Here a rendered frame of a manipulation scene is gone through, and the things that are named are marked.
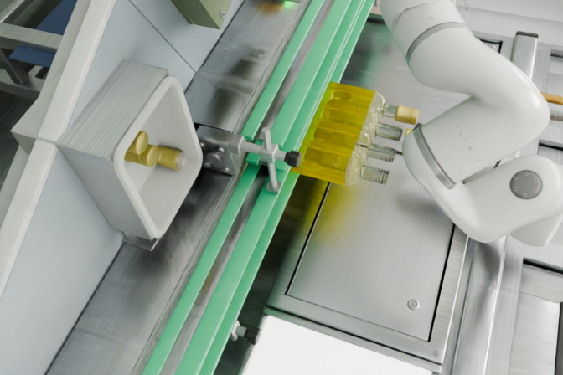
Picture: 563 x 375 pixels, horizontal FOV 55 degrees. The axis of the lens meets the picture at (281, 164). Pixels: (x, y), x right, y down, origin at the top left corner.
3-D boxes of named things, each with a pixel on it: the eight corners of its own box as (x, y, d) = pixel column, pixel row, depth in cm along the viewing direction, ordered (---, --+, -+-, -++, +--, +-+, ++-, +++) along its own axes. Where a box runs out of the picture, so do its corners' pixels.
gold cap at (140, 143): (106, 138, 78) (132, 145, 77) (119, 120, 80) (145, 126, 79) (115, 152, 81) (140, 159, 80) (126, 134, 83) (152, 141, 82)
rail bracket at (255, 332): (191, 333, 100) (257, 358, 97) (183, 320, 95) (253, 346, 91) (200, 314, 102) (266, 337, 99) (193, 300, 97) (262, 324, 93)
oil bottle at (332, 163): (258, 164, 112) (358, 191, 106) (255, 148, 108) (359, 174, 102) (268, 144, 115) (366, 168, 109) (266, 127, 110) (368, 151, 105)
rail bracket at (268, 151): (236, 185, 101) (299, 202, 98) (222, 126, 88) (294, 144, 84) (243, 172, 103) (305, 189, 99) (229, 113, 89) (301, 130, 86)
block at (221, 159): (201, 170, 101) (235, 179, 100) (190, 138, 94) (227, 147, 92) (209, 156, 103) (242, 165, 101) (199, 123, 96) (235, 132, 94)
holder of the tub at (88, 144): (121, 244, 93) (160, 256, 91) (56, 144, 71) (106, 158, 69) (167, 166, 102) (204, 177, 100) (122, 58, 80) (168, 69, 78)
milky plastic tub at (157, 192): (112, 229, 89) (159, 244, 86) (57, 145, 71) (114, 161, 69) (162, 150, 98) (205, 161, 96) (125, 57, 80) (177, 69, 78)
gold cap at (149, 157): (119, 151, 82) (144, 157, 81) (131, 134, 84) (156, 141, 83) (126, 165, 85) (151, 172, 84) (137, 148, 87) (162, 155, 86)
